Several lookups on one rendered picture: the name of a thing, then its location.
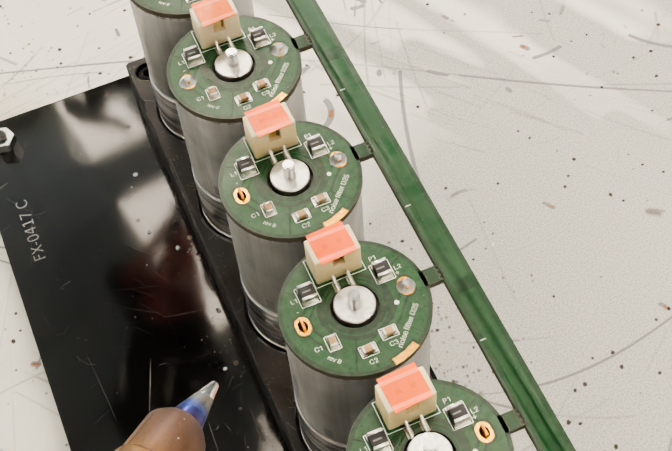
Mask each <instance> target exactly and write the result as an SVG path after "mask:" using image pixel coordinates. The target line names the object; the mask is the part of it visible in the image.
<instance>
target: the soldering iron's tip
mask: <svg viewBox="0 0 672 451"><path fill-rule="evenodd" d="M218 388H219V385H218V383H217V382H215V381H211V382H210V383H208V384H207V385H206V386H204V387H203V388H201V389H200V390H199V391H197V392H196V393H194V394H193V395H192V396H190V397H189V398H187V399H186V400H185V401H183V402H182V403H180V404H179V405H178V406H176V407H175V408H179V409H182V410H184V411H186V412H188V413H189V414H190V415H192V416H193V417H194V418H195V419H196V420H197V421H198V423H199V424H200V426H201V427H202V429H203V426H204V424H205V421H206V419H207V416H208V413H209V411H210V408H211V406H212V403H213V401H214V398H215V395H216V393H217V390H218Z"/></svg>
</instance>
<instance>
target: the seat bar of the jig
mask: <svg viewBox="0 0 672 451"><path fill-rule="evenodd" d="M126 69H127V72H128V75H129V79H130V82H131V85H132V89H133V92H134V95H135V97H136V100H137V102H138V104H139V106H140V109H141V111H142V113H143V116H144V118H145V120H146V123H147V125H148V127H149V130H150V132H151V134H152V136H153V139H154V141H155V143H156V146H157V148H158V150H159V153H160V155H161V157H162V160H163V162H164V164H165V166H166V169H167V171H168V173H169V176H170V178H171V180H172V183H173V185H174V187H175V190H176V192H177V194H178V196H179V199H180V201H181V203H182V206H183V208H184V210H185V213H186V215H187V217H188V220H189V222H190V224H191V226H192V229H193V231H194V233H195V236H196V238H197V240H198V243H199V245H200V247H201V250H202V252H203V254H204V256H205V259H206V261H207V263H208V266H209V268H210V270H211V273H212V275H213V277H214V280H215V282H216V284H217V286H218V289H219V291H220V293H221V296H222V298H223V300H224V303H225V305H226V307H227V310H228V312H229V314H230V316H231V319H232V321H233V323H234V326H235V328H236V330H237V333H238V335H239V337H240V339H241V342H242V344H243V346H244V349H245V351H246V353H247V356H248V358H249V360H250V363H251V365H252V367H253V369H254V372H255V374H256V376H257V379H258V381H259V383H260V386H261V388H262V390H263V393H264V395H265V397H266V399H267V402H268V404H269V406H270V409H271V411H272V413H273V416H274V418H275V420H276V423H277V425H278V427H279V429H280V432H281V434H282V436H283V439H284V441H285V443H286V446H287V448H288V450H289V451H308V450H307V449H306V447H305V445H304V443H303V439H302V434H301V428H300V423H299V418H298V413H297V407H296V402H295V397H294V387H293V382H292V377H291V371H290V366H289V361H288V356H287V352H286V351H283V350H280V349H278V348H276V347H274V346H272V345H270V344H269V343H267V342H266V341H265V340H263V339H262V338H261V337H260V336H259V335H258V334H257V333H256V331H255V330H254V328H253V327H252V325H251V322H250V318H249V313H248V309H247V305H246V300H245V296H244V292H243V287H242V283H241V279H240V271H239V267H238V262H237V258H236V254H235V249H234V245H233V241H232V240H230V239H228V238H226V237H224V236H222V235H220V234H219V233H217V232H216V231H215V230H213V229H212V228H211V227H210V226H209V224H208V223H207V222H206V220H205V219H204V215H203V211H202V207H201V203H200V199H199V195H198V191H197V188H196V184H195V180H194V176H193V172H192V166H191V161H190V157H189V154H188V150H187V146H186V142H185V141H183V140H181V139H179V138H177V137H176V136H174V135H173V134H171V133H170V132H169V131H168V130H167V129H166V128H165V127H164V125H163V123H162V120H161V116H160V112H159V109H158V105H157V101H156V98H155V94H154V91H153V87H152V83H151V80H150V76H149V70H148V66H147V63H146V59H145V57H144V58H141V59H138V60H135V61H133V62H130V63H128V64H127V65H126Z"/></svg>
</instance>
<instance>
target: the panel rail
mask: <svg viewBox="0 0 672 451"><path fill-rule="evenodd" d="M286 2H287V4H288V6H289V7H290V9H291V11H292V13H293V14H294V16H295V18H296V20H297V22H298V23H299V25H300V27H301V29H302V31H303V32H304V34H303V35H300V36H297V37H294V38H293V39H294V41H295V45H296V43H297V45H298V48H297V47H296V46H297V45H296V46H295V49H299V50H300V53H301V52H304V51H307V50H310V49H313V50H314V52H315V54H316V56H317V58H318V59H319V61H320V63H321V65H322V66H323V68H324V70H325V72H326V74H327V75H328V77H329V79H330V81H331V83H332V84H333V86H334V88H335V90H336V92H337V93H338V95H339V97H340V99H341V101H342V102H343V104H344V106H345V108H346V110H347V111H348V113H349V115H350V117H351V118H352V120H353V122H354V124H355V126H356V127H357V129H358V131H359V133H360V135H361V136H362V138H363V140H364V142H363V143H360V144H357V145H355V146H352V147H353V148H352V147H351V148H350V150H351V149H353V150H354V149H355V152H357V154H358V157H359V158H358V159H360V162H363V161H366V160H369V159H371V158H374V160H375V161H376V163H377V165H378V167H379V169H380V170H381V172H382V174H383V176H384V178H385V179H386V181H387V183H388V185H389V187H390V188H391V190H392V192H393V194H394V196H395V197H396V199H397V201H398V203H399V205H400V206H401V208H402V210H403V212H404V213H405V215H406V217H407V219H408V221H409V222H410V224H411V226H412V228H413V230H414V231H415V233H416V235H417V237H418V239H419V240H420V242H421V244H422V246H423V248H424V249H425V251H426V253H427V255H428V256H429V258H430V260H431V262H432V264H433V265H434V266H432V267H429V268H427V269H424V270H422V271H421V272H420V271H419V272H418V273H423V276H424V277H425V278H426V279H425V280H427V281H425V280H424V277H422V278H423V279H422V278H421V277H420V278H421V279H422V280H424V281H425V282H428V284H429V287H430V288H432V287H435V286H437V285H440V284H442V283H444V285H445V287H446V289H447V291H448V292H449V294H450V296H451V298H452V300H453V301H454V303H455V305H456V307H457V308H458V310H459V312H460V314H461V316H462V317H463V319H464V321H465V323H466V325H467V326H468V328H469V330H470V332H471V334H472V335H473V337H474V339H475V341H476V343H477V344H478V346H479V348H480V350H481V351H482V353H483V355H484V357H485V359H486V360H487V362H488V364H489V366H490V368H491V369H492V371H493V373H494V375H495V377H496V378H497V380H498V382H499V384H500V386H501V387H502V389H503V391H504V393H505V395H506V396H507V398H508V400H509V402H510V403H511V405H512V407H513V410H511V411H508V412H506V413H504V414H501V415H500V416H501V417H502V418H503V420H504V423H505V424H504V425H506V426H507V428H508V430H509V431H508V430H507V432H510V434H513V433H515V432H517V431H519V430H522V429H525V430H526V432H527V434H528V436H529V438H530V439H531V441H532V443H533V445H534V446H535V448H536V450H537V451H576V449H575V448H574V446H573V444H572V442H571V441H570V439H569V437H568V436H567V434H566V432H565V430H564V429H563V427H562V425H561V423H560V422H559V420H558V418H557V417H556V415H555V413H554V411H553V410H552V408H551V406H550V404H549V403H548V401H547V399H546V397H545V396H544V394H543V392H542V391H541V389H540V387H539V385H538V384H537V382H536V380H535V378H534V377H533V375H532V373H531V372H530V370H529V368H528V366H527V365H526V363H525V361H524V359H523V358H522V356H521V354H520V352H519V351H518V349H517V347H516V346H515V344H514V342H513V340H512V339H511V337H510V335H509V333H508V332H507V330H506V328H505V326H504V325H503V323H502V321H501V320H500V318H499V316H498V314H497V313H496V311H495V309H494V307H493V306H492V304H491V302H490V301H489V299H488V297H487V295H486V294H485V292H484V290H483V288H482V287H481V285H480V283H479V281H478V280H477V278H476V276H475V275H474V273H473V271H472V269H471V268H470V266H469V264H468V262H467V261H466V259H465V257H464V256H463V254H462V252H461V250H460V249H459V247H458V245H457V243H456V242H455V240H454V238H453V236H452V235H451V233H450V231H449V230H448V228H447V226H446V224H445V223H444V221H443V219H442V217H441V216H440V214H439V212H438V211H437V209H436V207H435V205H434V204H433V202H432V200H431V198H430V197H429V195H428V193H427V191H426V190H425V188H424V186H423V185H422V183H421V181H420V179H419V178H418V176H417V174H416V172H415V171H414V169H413V167H412V165H411V164H410V162H409V160H408V159H407V157H406V155H405V153H404V152H403V150H402V148H401V146H400V145H399V143H398V141H397V140H396V138H395V136H394V134H393V133H392V131H391V129H390V127H389V126H388V124H387V122H386V120H385V119H384V117H383V115H382V114H381V112H380V110H379V108H378V107H377V105H376V103H375V101H374V100H373V98H372V96H371V95H370V93H369V91H368V89H367V88H366V86H365V84H364V82H363V81H362V79H361V77H360V75H359V74H358V72H357V70H356V69H355V67H354V65H353V63H352V62H351V60H350V58H349V56H348V55H347V53H346V51H345V50H344V48H343V46H342V44H341V43H340V41H339V39H338V37H337V36H336V34H335V32H334V30H333V29H332V27H331V25H330V24H329V22H328V20H327V18H326V17H325V15H324V13H323V11H322V10H321V8H320V6H319V4H318V3H317V1H316V0H286ZM353 150H352V151H353ZM355 159H356V158H355ZM358 159H356V160H358ZM500 416H499V417H500ZM502 418H501V420H502ZM503 420H502V421H503ZM504 425H503V424H502V427H503V426H504ZM504 427H505V426H504ZM504 427H503V428H504Z"/></svg>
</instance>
